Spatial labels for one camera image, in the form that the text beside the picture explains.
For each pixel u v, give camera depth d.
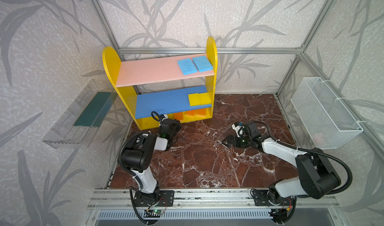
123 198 0.75
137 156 0.48
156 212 0.70
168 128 0.74
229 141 0.79
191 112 1.05
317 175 0.43
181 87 1.20
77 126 0.64
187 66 0.77
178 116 1.07
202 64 0.78
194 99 0.96
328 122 0.63
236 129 0.83
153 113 0.81
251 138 0.70
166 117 0.90
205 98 0.97
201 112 1.04
